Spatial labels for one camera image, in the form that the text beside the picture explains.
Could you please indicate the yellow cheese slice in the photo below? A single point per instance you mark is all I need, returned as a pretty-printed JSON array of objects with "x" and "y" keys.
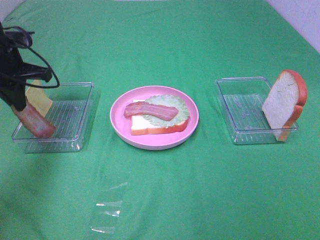
[{"x": 37, "y": 102}]

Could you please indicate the green tablecloth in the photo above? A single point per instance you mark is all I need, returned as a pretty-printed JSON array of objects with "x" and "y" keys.
[{"x": 204, "y": 189}]

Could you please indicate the clear ingredient container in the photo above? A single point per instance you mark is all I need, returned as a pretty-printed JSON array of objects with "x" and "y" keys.
[{"x": 71, "y": 113}]

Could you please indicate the clear bread container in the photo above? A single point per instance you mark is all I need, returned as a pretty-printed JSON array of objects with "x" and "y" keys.
[{"x": 241, "y": 100}]

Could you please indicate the green lettuce leaf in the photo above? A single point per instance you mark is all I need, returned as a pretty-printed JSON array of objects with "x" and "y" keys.
[{"x": 168, "y": 100}]

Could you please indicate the bread slice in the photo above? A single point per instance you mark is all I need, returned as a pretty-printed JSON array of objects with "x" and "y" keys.
[
  {"x": 140, "y": 126},
  {"x": 285, "y": 102}
]

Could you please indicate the long bacon strip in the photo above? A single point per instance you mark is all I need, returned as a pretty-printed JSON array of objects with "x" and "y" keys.
[{"x": 33, "y": 121}]

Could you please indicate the curled bacon strip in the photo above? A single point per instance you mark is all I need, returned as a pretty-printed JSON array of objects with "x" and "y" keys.
[{"x": 162, "y": 112}]

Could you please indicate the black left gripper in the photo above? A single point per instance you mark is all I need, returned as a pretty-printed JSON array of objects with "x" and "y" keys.
[{"x": 14, "y": 72}]

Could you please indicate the pink round plate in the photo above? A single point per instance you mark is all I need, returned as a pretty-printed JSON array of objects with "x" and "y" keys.
[{"x": 122, "y": 125}]

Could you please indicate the clear plastic film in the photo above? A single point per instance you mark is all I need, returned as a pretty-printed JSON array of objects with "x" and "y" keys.
[{"x": 106, "y": 211}]

